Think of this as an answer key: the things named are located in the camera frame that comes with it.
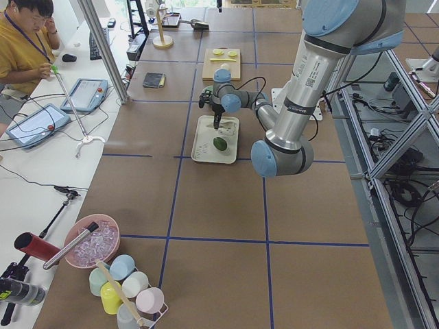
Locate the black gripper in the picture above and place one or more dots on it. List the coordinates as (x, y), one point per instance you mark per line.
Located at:
(217, 109)

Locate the translucent white spoon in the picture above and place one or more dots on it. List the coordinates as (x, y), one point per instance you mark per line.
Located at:
(227, 126)

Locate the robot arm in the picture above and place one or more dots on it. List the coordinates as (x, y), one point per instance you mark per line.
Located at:
(331, 30)

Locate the light green bowl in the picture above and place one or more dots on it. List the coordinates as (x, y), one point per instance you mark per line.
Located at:
(207, 89)

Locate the metal muddler in bowl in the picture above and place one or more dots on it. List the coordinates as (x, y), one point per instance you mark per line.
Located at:
(68, 247)

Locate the pink bowl of ice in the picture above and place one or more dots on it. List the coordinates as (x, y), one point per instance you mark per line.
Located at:
(101, 244)

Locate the green avocado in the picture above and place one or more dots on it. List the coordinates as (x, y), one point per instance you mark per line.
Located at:
(220, 144)

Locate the white bear tray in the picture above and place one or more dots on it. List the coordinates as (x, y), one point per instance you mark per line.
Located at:
(203, 149)

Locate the bamboo cutting board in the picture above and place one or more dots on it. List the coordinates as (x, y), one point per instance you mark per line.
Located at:
(209, 68)

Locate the yellow plastic knife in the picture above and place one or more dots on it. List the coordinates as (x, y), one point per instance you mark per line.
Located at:
(222, 60)

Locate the yellow sponge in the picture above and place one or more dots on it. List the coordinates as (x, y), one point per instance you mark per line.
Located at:
(162, 81)

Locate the grey folded cloth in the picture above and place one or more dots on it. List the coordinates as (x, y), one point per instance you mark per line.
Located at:
(151, 80)

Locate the wooden mug tree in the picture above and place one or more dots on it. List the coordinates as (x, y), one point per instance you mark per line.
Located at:
(162, 41)

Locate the metal ice scoop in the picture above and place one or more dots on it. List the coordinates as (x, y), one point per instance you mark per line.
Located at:
(196, 25)

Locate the far teach pendant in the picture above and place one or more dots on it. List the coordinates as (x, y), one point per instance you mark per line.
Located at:
(87, 94)

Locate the teach pendant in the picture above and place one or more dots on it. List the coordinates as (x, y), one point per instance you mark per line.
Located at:
(38, 126)
(87, 94)

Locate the black keyboard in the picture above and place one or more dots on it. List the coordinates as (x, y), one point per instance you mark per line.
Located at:
(94, 53)

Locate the black computer mouse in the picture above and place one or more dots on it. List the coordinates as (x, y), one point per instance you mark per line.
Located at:
(69, 58)

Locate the blue cup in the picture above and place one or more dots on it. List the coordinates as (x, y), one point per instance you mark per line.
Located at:
(122, 266)

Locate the white cup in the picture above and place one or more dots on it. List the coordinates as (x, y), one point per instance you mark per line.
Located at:
(135, 283)

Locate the near teach pendant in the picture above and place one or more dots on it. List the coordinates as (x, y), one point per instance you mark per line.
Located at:
(38, 126)

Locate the pink cup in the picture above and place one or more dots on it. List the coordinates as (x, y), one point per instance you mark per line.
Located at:
(150, 300)

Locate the green cup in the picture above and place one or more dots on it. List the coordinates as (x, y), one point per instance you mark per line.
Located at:
(96, 280)

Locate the person in yellow shirt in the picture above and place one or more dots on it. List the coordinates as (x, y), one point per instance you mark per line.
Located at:
(28, 38)

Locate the yellow cup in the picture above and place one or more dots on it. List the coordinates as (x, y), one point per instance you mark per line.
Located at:
(110, 300)

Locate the red cylinder bottle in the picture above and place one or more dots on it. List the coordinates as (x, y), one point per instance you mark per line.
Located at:
(35, 246)

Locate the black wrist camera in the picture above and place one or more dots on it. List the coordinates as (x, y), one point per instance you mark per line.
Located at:
(201, 103)

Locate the aluminium frame post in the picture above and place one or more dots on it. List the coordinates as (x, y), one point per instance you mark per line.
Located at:
(94, 24)

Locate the white wire cup rack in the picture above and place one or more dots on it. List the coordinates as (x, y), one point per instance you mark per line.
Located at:
(149, 320)

